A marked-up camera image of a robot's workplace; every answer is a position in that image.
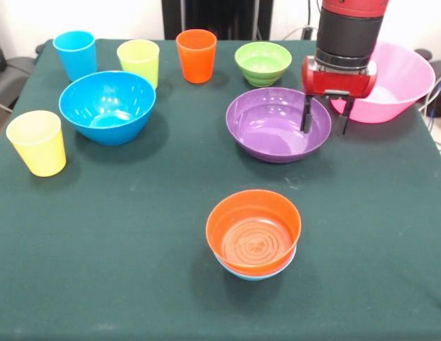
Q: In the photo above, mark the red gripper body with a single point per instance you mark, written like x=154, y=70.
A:
x=337, y=83

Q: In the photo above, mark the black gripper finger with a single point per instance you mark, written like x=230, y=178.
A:
x=306, y=115
x=345, y=119

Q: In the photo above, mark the purple plastic bowl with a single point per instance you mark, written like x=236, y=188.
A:
x=270, y=128

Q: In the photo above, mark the orange plastic bowl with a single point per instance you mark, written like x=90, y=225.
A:
x=252, y=213

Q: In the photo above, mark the small blue plastic bowl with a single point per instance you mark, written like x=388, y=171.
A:
x=255, y=277

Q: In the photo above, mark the black power plug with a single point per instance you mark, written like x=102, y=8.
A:
x=307, y=32

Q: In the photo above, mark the large pink plastic bowl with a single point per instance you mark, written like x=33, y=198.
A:
x=401, y=81

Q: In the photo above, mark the small green plastic bowl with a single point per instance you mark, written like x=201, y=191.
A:
x=262, y=64

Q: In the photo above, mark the orange plastic cup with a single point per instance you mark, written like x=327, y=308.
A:
x=196, y=60

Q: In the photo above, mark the lime green plastic cup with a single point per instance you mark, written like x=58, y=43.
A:
x=138, y=60

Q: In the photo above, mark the large blue plastic bowl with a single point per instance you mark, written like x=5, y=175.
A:
x=106, y=106

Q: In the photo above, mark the blue plastic cup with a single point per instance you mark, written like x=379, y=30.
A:
x=78, y=57

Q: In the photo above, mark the dark green tablecloth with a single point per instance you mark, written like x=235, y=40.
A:
x=99, y=231

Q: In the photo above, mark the yellow plastic cup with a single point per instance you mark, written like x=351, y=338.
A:
x=39, y=149

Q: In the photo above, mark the black chair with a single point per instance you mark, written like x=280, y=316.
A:
x=10, y=78

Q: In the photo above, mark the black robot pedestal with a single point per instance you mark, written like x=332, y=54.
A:
x=220, y=21

